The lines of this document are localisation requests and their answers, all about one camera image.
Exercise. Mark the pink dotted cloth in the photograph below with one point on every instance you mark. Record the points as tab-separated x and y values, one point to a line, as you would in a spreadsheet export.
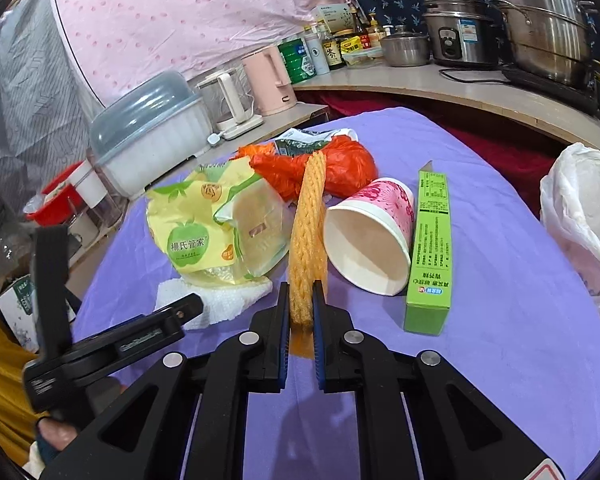
180	15

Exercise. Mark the white green tea box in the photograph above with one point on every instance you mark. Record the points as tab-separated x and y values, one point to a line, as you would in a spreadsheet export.
332	17

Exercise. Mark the steel rice cooker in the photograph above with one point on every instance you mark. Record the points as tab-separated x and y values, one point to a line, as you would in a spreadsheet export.
460	35

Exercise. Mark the white power plug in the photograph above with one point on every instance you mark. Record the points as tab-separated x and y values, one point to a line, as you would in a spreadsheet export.
216	139

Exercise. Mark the white flask bottle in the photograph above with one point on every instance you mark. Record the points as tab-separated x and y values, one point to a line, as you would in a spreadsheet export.
316	55

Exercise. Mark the green white tin can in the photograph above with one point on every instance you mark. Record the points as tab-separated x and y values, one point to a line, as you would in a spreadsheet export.
295	62

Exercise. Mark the red plastic basin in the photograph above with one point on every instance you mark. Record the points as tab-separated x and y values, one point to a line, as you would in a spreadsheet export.
50	215

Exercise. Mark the person's left hand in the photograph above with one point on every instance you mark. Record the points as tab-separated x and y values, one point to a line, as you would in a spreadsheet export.
55	434

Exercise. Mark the large steel steamer pot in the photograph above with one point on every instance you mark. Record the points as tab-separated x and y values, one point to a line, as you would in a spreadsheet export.
545	25

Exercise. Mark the clear canister white lid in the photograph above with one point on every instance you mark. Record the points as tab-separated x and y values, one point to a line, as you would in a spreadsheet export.
92	185

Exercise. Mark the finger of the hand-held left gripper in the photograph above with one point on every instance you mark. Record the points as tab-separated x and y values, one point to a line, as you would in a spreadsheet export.
51	285
145	332

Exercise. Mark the orange plastic bag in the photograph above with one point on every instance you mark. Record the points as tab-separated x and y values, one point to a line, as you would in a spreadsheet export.
345	165

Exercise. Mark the green cardboard box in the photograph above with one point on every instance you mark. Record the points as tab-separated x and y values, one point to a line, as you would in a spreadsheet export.
430	260

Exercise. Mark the yellow cloth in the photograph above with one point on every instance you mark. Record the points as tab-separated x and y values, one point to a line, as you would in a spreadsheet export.
5	375

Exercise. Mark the yellow packet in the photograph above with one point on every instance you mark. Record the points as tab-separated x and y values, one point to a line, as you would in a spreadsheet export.
351	45

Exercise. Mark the white dish box grey lid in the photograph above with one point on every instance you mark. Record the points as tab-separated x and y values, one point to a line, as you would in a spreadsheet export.
150	145

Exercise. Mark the yellow green plastic bag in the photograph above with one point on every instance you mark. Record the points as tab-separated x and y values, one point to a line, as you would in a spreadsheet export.
190	240

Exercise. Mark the printed cardboard box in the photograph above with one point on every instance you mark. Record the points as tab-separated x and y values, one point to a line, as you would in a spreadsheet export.
15	305

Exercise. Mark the black induction cooktop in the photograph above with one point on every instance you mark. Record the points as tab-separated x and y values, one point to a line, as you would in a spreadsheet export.
545	87

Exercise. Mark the orange foam net sleeve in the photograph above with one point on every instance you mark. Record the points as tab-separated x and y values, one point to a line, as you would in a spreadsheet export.
307	240

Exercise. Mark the amber pump bottle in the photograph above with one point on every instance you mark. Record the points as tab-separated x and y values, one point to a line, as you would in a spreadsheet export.
376	35

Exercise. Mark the grey patterned cloth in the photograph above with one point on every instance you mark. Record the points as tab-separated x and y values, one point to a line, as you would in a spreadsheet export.
25	95

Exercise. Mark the green white milk carton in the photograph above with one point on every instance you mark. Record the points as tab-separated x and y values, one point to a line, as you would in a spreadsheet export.
295	142

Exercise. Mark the pink printed paper cup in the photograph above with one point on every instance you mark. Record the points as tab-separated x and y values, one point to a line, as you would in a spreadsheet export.
365	255

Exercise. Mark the white paper towel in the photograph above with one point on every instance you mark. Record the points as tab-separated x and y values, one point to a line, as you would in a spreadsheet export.
220	305

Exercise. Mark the clear food container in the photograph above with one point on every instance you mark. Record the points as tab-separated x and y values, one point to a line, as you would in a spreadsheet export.
362	59

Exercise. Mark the small steel pot with lid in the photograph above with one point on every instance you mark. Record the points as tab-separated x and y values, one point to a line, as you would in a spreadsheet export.
405	50

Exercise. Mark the low wooden cabinet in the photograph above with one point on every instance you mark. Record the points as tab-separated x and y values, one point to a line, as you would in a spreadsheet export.
290	115

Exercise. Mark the purple cloth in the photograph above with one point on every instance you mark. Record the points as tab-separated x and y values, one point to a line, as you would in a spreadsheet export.
505	310

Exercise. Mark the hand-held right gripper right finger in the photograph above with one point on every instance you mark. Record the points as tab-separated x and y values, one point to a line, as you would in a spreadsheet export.
320	345

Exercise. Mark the dark glass bottle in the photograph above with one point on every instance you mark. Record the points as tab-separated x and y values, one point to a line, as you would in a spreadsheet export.
361	27

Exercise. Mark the dark sauce bottle white label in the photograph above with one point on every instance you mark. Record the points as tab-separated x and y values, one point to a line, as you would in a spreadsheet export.
334	52

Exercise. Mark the pink electric kettle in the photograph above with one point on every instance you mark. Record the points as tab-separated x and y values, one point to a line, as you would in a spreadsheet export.
267	80

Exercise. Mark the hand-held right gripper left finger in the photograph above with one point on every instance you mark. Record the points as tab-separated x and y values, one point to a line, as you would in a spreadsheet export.
281	345

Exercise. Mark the white plastic bag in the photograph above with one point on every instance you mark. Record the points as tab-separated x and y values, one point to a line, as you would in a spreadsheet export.
570	200

